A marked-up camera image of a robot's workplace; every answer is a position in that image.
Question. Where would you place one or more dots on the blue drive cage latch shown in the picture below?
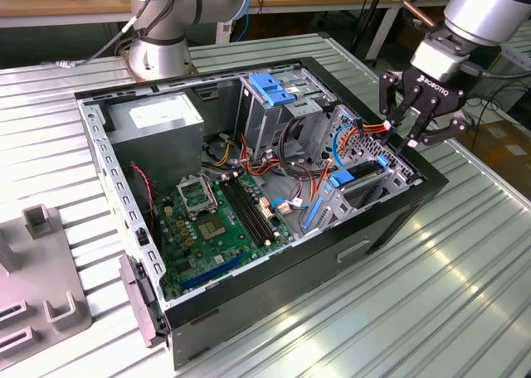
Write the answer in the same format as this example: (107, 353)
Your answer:
(269, 90)

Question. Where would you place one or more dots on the black PC case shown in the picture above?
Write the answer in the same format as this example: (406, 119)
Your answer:
(290, 278)

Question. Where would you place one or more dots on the black RAM slot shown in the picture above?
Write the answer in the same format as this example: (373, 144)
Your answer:
(259, 212)
(254, 212)
(248, 212)
(243, 212)

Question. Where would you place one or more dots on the metal slat side table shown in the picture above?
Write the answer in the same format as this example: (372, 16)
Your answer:
(518, 50)

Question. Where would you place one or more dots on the black case fan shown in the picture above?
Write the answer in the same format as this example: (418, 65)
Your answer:
(143, 204)

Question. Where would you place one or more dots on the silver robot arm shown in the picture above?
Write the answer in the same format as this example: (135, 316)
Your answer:
(485, 9)

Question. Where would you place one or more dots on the hard disk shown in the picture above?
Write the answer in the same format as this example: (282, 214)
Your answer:
(341, 179)

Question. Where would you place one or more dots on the grey metal disk bay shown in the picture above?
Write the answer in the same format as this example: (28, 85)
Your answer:
(336, 208)

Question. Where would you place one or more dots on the grey case bezel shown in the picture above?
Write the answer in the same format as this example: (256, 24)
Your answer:
(132, 295)

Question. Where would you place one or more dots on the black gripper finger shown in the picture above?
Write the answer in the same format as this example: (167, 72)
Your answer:
(390, 96)
(448, 131)

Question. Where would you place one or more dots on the grey parts rack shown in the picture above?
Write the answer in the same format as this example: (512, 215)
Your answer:
(37, 270)

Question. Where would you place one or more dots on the green motherboard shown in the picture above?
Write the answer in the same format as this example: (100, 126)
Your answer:
(224, 245)

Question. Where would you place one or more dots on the grey optical drive cage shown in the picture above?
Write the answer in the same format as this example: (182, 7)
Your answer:
(265, 129)

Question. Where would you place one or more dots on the brown cardboard box with label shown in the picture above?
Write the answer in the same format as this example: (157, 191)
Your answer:
(506, 150)

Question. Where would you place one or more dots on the small black case clip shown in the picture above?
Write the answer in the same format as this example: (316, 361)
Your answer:
(141, 237)

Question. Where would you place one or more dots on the blue expansion slot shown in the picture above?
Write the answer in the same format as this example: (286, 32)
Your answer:
(211, 271)

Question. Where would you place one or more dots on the grey power supply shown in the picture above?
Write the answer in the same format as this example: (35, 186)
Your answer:
(157, 146)

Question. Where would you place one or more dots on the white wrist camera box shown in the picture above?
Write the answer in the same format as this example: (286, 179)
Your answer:
(435, 61)

